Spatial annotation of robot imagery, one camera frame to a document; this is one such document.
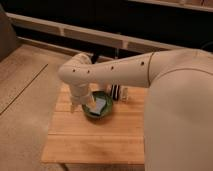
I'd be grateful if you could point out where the white wall rail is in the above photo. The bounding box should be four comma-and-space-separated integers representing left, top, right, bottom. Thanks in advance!
6, 13, 181, 53

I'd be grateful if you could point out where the grey couch corner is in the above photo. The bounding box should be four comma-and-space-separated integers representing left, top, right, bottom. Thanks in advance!
0, 4, 20, 62

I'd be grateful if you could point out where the wooden table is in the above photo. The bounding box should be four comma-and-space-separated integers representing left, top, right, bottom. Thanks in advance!
41, 84, 147, 165

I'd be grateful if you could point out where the blue sponge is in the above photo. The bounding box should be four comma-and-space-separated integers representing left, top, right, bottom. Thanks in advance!
90, 98, 106, 115

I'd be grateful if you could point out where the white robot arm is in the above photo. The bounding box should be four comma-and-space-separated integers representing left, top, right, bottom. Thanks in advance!
59, 48, 213, 171

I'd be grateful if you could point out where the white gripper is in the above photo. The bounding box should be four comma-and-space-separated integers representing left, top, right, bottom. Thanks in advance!
70, 93, 97, 113

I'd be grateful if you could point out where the green bowl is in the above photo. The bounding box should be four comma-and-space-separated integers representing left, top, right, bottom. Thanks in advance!
82, 91, 113, 119

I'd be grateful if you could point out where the clear plastic bottle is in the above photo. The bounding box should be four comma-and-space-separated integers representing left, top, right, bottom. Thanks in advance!
120, 86, 128, 102

